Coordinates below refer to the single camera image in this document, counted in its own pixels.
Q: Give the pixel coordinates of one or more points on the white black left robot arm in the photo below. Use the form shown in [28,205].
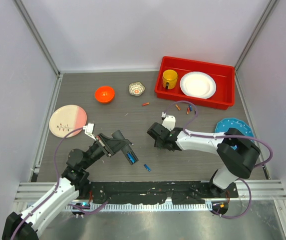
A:
[31,223]

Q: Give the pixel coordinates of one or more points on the orange bowl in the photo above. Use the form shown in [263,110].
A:
[104,94]

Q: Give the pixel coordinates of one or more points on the red plastic bin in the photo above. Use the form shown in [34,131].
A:
[223,75]

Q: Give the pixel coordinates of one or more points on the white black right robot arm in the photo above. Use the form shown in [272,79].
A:
[238,153]

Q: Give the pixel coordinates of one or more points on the blue polka dot plate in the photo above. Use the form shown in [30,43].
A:
[223,126]

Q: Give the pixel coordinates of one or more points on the small floral bowl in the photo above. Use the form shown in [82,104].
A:
[136,89]

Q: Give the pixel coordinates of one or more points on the white paper plate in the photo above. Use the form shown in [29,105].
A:
[198,85]

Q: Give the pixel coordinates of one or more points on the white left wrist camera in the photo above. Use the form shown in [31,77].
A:
[89,129]

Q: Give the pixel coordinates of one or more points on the pink cream plate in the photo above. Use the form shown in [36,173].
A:
[66,119]

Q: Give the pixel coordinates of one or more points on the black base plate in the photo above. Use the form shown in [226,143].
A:
[156,192]

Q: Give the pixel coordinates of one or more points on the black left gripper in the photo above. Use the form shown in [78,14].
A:
[112,146]

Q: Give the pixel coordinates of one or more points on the yellow mug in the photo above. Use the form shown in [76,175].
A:
[169,79]

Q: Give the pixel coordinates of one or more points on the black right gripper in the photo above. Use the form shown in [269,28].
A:
[158,144]

